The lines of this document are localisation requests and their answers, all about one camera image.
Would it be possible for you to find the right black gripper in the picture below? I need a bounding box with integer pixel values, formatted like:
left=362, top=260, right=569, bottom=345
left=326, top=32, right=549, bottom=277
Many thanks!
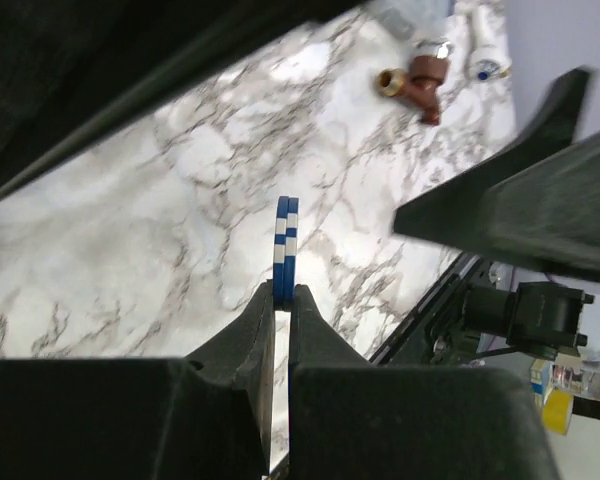
left=393, top=132, right=600, bottom=360

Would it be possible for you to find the copper pipe fitting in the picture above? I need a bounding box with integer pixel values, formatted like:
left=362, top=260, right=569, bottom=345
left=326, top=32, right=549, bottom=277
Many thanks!
left=375, top=38, right=454, bottom=126

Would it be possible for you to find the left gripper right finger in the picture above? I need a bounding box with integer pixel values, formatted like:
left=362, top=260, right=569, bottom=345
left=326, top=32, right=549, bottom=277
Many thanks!
left=288, top=285, right=559, bottom=479

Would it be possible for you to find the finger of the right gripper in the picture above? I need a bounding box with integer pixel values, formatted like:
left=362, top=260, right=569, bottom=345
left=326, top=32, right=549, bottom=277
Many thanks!
left=489, top=67, right=599, bottom=176

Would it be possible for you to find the black poker set case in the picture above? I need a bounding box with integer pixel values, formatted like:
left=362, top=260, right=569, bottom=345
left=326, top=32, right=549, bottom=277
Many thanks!
left=0, top=1, right=353, bottom=200

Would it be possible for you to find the black mounting rail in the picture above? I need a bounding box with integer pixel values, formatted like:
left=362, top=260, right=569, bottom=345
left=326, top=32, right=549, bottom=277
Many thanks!
left=369, top=253, right=494, bottom=366

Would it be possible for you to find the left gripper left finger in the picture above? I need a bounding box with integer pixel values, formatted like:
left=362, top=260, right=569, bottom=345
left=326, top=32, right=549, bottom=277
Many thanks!
left=0, top=283, right=275, bottom=479

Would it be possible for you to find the white plastic tube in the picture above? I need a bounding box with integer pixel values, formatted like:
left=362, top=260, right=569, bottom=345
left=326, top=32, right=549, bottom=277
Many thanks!
left=467, top=5, right=512, bottom=83

